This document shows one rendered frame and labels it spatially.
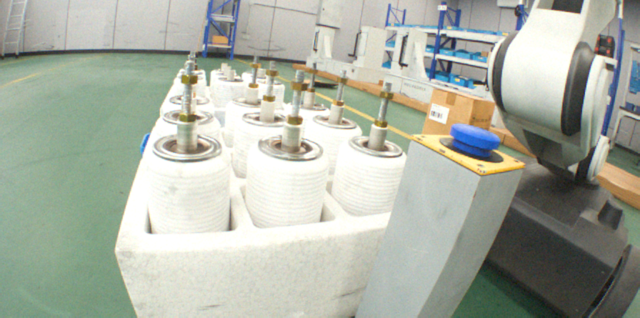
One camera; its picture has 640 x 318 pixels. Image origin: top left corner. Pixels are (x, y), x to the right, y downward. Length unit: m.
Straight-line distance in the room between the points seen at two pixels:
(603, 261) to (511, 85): 0.32
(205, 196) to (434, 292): 0.22
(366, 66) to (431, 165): 3.52
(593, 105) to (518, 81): 0.12
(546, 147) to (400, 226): 0.54
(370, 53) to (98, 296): 3.60
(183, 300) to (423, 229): 0.25
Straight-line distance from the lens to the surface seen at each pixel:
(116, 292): 0.50
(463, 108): 1.34
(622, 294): 0.55
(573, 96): 0.42
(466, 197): 0.19
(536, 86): 0.44
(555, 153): 0.72
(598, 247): 0.54
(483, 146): 0.21
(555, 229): 0.54
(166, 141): 0.32
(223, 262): 0.30
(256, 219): 0.33
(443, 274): 0.22
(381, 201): 0.37
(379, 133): 0.37
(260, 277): 0.32
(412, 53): 3.19
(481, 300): 0.60
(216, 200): 0.30
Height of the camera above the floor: 0.36
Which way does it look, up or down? 17 degrees down
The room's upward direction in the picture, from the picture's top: 9 degrees clockwise
